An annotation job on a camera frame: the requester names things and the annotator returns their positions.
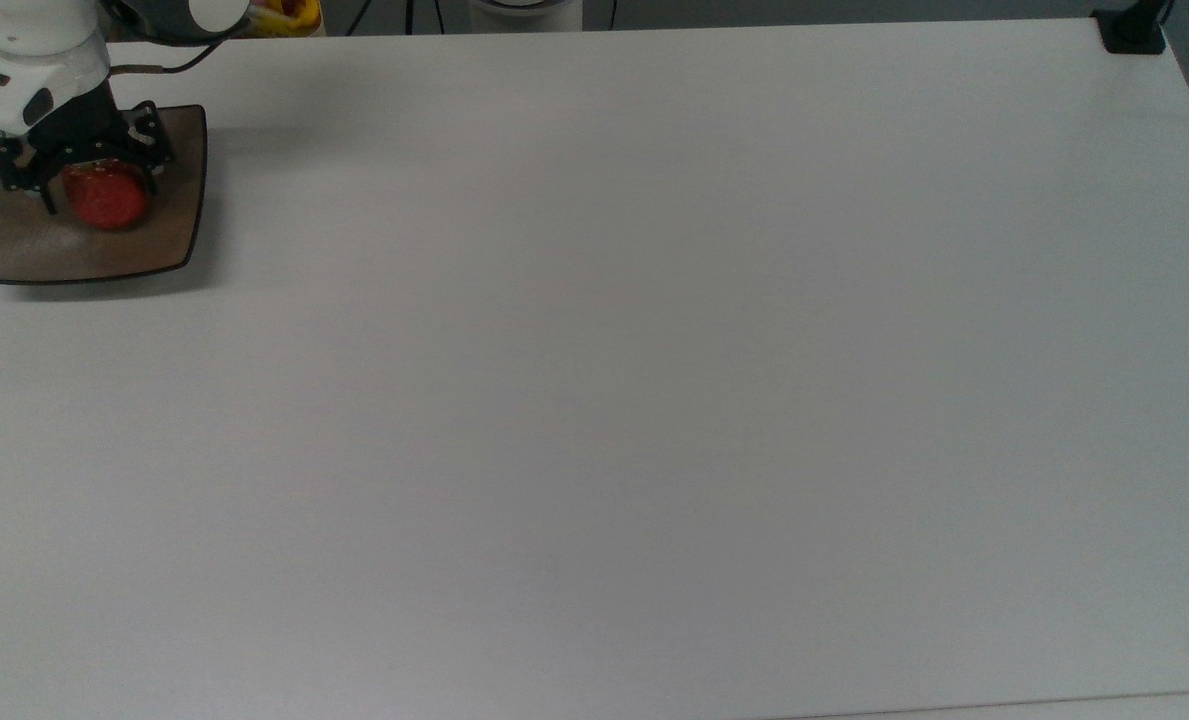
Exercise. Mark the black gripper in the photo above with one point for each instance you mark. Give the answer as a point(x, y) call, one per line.
point(79, 125)

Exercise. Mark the red apple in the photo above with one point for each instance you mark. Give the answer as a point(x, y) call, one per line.
point(106, 200)

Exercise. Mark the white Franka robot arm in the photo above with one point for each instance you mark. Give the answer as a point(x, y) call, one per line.
point(24, 35)

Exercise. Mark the brown square ceramic plate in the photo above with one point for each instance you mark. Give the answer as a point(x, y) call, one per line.
point(169, 220)

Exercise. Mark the yellow packaged object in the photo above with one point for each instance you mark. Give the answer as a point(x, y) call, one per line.
point(289, 15)

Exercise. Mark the black table clamp base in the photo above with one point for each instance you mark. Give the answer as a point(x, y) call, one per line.
point(1132, 35)

